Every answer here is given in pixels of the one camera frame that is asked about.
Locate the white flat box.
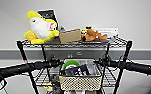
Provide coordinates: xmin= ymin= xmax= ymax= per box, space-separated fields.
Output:
xmin=94 ymin=27 xmax=120 ymax=37

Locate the long grey wall band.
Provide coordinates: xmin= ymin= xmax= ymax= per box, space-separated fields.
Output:
xmin=0 ymin=49 xmax=151 ymax=60

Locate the yellow white plush duck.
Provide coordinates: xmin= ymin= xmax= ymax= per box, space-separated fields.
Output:
xmin=23 ymin=10 xmax=60 ymax=45

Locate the small yellow packet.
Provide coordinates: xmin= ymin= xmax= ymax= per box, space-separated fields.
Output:
xmin=44 ymin=83 xmax=54 ymax=92

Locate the dark printed packet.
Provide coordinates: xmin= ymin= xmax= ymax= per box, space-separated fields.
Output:
xmin=64 ymin=64 xmax=91 ymax=77

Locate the black printed bag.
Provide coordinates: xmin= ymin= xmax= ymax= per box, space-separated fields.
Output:
xmin=37 ymin=8 xmax=60 ymax=30

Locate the green round roll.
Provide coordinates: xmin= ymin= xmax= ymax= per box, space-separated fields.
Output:
xmin=61 ymin=59 xmax=80 ymax=71

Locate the pale basket with dark spots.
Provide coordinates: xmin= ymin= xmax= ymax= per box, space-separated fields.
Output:
xmin=58 ymin=58 xmax=104 ymax=92

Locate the orange brown plush toy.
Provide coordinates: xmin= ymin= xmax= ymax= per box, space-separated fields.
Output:
xmin=80 ymin=26 xmax=109 ymax=43

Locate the small grey wall socket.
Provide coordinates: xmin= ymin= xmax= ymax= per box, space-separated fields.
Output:
xmin=76 ymin=51 xmax=83 ymax=56
xmin=66 ymin=53 xmax=73 ymax=58

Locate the black wire shelf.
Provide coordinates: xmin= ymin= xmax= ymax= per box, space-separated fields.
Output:
xmin=16 ymin=35 xmax=134 ymax=94

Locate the brown cardboard box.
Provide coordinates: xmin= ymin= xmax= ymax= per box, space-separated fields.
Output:
xmin=58 ymin=28 xmax=83 ymax=44

